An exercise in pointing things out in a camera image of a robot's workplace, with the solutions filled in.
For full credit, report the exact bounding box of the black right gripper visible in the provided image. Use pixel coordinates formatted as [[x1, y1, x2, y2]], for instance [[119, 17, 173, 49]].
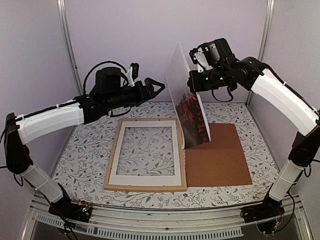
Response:
[[187, 65, 230, 92]]

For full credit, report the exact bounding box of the red forest landscape photo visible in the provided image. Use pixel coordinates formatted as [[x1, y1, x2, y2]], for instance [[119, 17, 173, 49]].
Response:
[[165, 43, 211, 149]]

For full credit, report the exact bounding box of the clear acrylic glazing sheet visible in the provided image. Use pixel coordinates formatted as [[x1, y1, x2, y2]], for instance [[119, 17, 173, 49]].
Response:
[[116, 126, 175, 177]]

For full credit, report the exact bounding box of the white mat board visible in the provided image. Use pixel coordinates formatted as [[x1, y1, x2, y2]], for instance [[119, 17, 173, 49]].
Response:
[[109, 119, 183, 187]]

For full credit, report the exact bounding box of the light wooden picture frame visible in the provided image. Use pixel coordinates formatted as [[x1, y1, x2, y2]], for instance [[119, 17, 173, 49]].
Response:
[[103, 117, 188, 193]]

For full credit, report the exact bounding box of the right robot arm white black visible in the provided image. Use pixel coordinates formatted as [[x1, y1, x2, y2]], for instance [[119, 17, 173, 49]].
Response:
[[187, 53, 320, 218]]

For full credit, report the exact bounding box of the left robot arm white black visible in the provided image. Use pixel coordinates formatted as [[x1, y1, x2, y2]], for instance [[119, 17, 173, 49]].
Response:
[[1, 77, 165, 217]]

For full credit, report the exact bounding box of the brown backing board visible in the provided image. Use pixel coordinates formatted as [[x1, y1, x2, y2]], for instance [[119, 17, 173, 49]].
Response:
[[185, 123, 252, 187]]

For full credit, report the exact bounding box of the floral patterned table mat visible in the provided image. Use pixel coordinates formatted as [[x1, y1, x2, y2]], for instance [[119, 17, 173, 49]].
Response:
[[52, 102, 279, 209]]

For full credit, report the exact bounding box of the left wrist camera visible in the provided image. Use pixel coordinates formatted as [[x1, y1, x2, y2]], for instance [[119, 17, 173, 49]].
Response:
[[126, 62, 139, 87]]

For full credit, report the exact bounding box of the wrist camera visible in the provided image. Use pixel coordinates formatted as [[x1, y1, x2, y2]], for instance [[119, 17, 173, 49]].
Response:
[[189, 38, 237, 73], [126, 62, 139, 87]]

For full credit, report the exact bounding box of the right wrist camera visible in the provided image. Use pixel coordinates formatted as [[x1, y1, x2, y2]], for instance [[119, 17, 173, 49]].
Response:
[[189, 38, 237, 73]]

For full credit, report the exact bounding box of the left aluminium corner post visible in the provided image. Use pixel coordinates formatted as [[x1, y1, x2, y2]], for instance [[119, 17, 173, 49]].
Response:
[[56, 0, 83, 95]]

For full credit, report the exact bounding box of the aluminium corner post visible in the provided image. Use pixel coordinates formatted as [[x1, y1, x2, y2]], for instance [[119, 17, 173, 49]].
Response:
[[258, 0, 275, 62], [56, 0, 83, 95]]

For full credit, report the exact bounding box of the right aluminium corner post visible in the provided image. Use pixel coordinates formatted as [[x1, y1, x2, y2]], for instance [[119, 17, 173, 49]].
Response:
[[258, 0, 275, 62]]

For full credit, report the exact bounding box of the aluminium front rail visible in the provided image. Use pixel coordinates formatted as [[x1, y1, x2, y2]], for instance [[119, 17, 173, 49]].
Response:
[[21, 194, 313, 240]]

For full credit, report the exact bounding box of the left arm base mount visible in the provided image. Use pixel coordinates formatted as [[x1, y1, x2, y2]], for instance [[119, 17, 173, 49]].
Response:
[[48, 193, 93, 223]]

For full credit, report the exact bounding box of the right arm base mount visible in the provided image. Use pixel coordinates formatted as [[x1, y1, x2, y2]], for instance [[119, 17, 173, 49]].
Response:
[[240, 196, 285, 235]]

